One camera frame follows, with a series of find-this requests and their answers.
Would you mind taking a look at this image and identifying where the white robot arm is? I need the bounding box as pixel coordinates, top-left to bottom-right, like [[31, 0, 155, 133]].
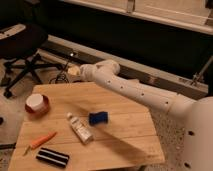
[[68, 60, 213, 171]]

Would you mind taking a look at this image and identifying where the orange toy carrot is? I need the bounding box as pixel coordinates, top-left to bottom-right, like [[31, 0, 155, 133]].
[[23, 132, 56, 155]]

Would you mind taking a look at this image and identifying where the black cable on floor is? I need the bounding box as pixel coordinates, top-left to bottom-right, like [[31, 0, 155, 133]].
[[49, 53, 76, 85]]

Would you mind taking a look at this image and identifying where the wooden table board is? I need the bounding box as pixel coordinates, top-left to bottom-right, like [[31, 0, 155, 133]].
[[9, 82, 165, 171]]

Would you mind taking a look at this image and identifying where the red white bowl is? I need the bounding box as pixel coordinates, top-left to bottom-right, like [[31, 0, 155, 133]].
[[25, 93, 50, 115]]

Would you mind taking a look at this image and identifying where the blue sponge block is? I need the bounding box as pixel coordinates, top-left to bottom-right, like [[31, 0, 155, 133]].
[[89, 111, 108, 126]]

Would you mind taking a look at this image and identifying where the white lotion bottle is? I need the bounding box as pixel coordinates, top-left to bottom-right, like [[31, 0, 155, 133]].
[[67, 113, 93, 144]]

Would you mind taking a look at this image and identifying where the black office chair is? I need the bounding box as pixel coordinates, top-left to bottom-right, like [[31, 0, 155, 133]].
[[0, 23, 62, 98]]

